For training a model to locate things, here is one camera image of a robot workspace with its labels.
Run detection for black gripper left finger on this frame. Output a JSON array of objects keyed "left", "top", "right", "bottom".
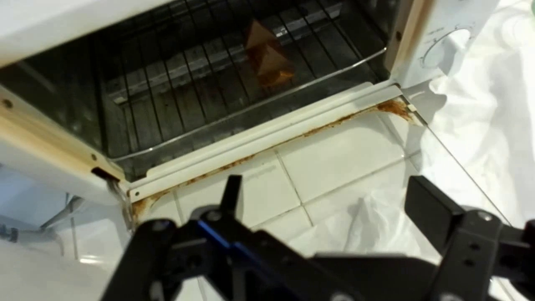
[{"left": 101, "top": 172, "right": 246, "bottom": 301}]

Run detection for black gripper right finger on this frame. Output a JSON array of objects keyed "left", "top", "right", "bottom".
[{"left": 405, "top": 173, "right": 507, "bottom": 301}]

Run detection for brown wedge-shaped object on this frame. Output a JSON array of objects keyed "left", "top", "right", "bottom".
[{"left": 243, "top": 18, "right": 298, "bottom": 88}]

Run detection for white oven control knob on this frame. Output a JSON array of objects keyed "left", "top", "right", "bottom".
[{"left": 420, "top": 26, "right": 473, "bottom": 71}]

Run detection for white toaster oven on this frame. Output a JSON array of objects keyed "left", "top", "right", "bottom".
[{"left": 0, "top": 0, "right": 500, "bottom": 215}]

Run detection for white plastic sheet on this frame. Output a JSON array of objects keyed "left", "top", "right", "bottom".
[{"left": 341, "top": 0, "right": 535, "bottom": 301}]

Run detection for metal wire oven rack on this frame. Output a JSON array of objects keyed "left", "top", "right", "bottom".
[{"left": 102, "top": 0, "right": 390, "bottom": 163}]

